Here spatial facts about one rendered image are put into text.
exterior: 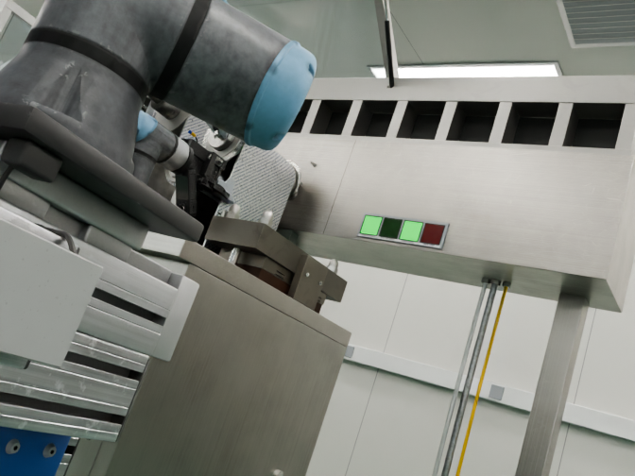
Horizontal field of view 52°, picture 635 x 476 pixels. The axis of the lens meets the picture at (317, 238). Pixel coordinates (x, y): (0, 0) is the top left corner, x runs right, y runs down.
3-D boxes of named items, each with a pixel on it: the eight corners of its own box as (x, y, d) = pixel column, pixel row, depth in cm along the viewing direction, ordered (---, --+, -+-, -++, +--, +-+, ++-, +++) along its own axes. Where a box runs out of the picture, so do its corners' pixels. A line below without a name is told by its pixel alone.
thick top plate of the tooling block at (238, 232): (204, 238, 153) (213, 214, 155) (293, 292, 184) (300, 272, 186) (255, 247, 144) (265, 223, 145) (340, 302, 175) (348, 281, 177)
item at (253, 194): (211, 224, 160) (237, 157, 165) (264, 258, 179) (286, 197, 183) (212, 225, 160) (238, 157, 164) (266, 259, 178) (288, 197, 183)
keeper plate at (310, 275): (286, 297, 155) (301, 253, 158) (307, 309, 163) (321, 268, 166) (295, 298, 154) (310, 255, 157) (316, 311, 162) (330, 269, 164)
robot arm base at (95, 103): (39, 125, 50) (92, 16, 52) (-78, 108, 57) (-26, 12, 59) (157, 204, 63) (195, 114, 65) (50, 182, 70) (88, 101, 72)
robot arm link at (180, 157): (170, 164, 142) (145, 161, 147) (184, 174, 146) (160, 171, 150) (182, 133, 144) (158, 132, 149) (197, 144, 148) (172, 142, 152)
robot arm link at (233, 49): (150, 97, 61) (137, 84, 111) (290, 167, 66) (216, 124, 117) (206, -23, 60) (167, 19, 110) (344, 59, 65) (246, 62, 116)
